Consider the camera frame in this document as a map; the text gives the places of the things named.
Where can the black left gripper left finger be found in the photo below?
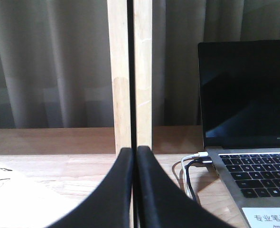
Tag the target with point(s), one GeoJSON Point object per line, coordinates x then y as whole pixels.
{"type": "Point", "coordinates": [108, 206]}

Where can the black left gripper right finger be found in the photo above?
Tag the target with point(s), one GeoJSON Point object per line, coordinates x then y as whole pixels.
{"type": "Point", "coordinates": [163, 204]}

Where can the white paper sheet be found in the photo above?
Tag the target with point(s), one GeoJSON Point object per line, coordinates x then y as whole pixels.
{"type": "Point", "coordinates": [25, 203]}

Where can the white laptop label left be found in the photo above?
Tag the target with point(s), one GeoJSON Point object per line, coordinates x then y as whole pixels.
{"type": "Point", "coordinates": [262, 217]}

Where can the grey huawei laptop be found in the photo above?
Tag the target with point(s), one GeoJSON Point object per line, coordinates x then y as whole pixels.
{"type": "Point", "coordinates": [240, 113]}

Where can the grey curtain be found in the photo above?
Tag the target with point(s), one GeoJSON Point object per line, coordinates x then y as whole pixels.
{"type": "Point", "coordinates": [55, 66]}

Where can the wooden desk shelf post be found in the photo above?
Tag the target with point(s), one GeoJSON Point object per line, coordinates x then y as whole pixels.
{"type": "Point", "coordinates": [130, 38]}

